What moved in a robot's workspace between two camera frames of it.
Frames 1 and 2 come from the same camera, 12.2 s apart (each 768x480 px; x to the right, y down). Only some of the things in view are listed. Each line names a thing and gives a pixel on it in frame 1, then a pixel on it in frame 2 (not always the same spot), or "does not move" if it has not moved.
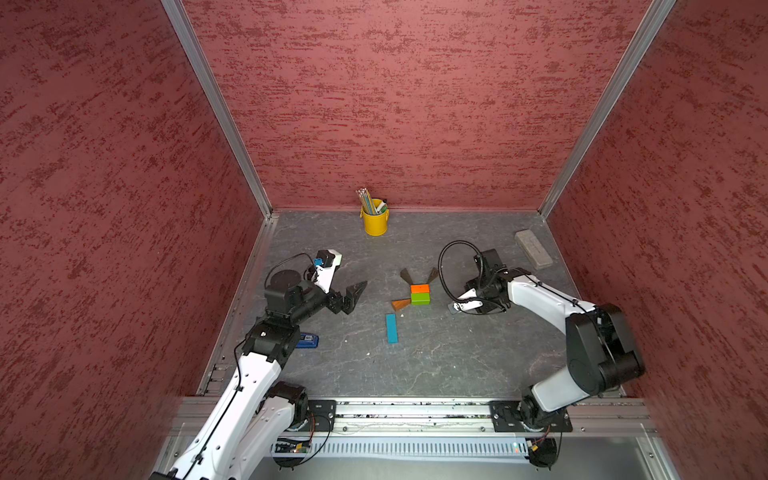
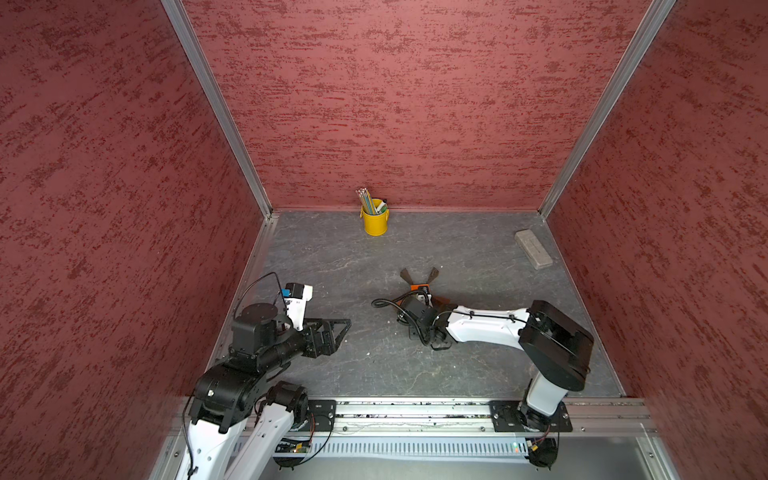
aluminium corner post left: [181, 21] does not move
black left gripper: [351, 295] -> [329, 346]
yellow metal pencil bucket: [375, 224] does not move
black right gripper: [472, 283] -> [412, 331]
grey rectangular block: [533, 249] does not move
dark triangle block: [405, 276] does not move
